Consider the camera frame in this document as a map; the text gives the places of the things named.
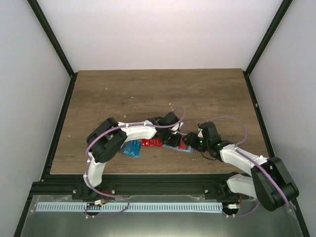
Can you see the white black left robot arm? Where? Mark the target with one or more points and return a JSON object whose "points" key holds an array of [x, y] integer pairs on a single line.
{"points": [[108, 138]]}

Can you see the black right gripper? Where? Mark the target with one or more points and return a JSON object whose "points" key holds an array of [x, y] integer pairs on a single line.
{"points": [[191, 140]]}

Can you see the black frame post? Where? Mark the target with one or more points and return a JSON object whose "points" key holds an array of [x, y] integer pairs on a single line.
{"points": [[277, 19], [38, 12]]}

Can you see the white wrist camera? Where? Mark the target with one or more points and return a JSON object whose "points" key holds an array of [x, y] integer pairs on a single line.
{"points": [[177, 128], [200, 135]]}

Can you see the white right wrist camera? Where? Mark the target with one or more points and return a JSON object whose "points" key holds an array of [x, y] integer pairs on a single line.
{"points": [[200, 135]]}

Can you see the black right frame post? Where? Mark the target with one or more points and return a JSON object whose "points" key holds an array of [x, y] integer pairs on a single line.
{"points": [[277, 19]]}

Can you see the red credit card pile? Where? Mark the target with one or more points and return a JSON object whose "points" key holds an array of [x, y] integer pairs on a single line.
{"points": [[155, 142]]}

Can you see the black left frame post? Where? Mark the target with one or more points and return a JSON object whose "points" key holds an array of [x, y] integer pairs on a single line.
{"points": [[38, 12]]}

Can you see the blue card holder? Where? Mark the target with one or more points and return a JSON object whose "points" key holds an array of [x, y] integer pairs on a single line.
{"points": [[176, 148]]}

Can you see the black credit card pile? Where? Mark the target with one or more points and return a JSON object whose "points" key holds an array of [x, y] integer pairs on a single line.
{"points": [[122, 148]]}

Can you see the grey metal base plate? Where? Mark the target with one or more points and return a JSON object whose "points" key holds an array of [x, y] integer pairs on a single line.
{"points": [[179, 216]]}

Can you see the black front frame rail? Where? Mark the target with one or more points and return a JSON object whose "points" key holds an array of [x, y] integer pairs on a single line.
{"points": [[209, 185]]}

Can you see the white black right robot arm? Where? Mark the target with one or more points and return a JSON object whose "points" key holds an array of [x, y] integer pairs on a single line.
{"points": [[265, 179]]}

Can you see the light blue slotted cable duct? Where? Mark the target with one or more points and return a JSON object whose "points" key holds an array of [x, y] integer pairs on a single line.
{"points": [[128, 207]]}

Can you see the blue credit card pile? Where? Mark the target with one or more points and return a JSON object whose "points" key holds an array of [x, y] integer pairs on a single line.
{"points": [[132, 148]]}

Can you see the single red credit card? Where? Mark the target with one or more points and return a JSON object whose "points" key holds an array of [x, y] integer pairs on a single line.
{"points": [[183, 146]]}

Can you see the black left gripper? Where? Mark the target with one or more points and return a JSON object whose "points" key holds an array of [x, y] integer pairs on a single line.
{"points": [[176, 142]]}

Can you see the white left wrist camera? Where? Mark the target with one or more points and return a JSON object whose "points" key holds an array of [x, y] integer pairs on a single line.
{"points": [[177, 128]]}

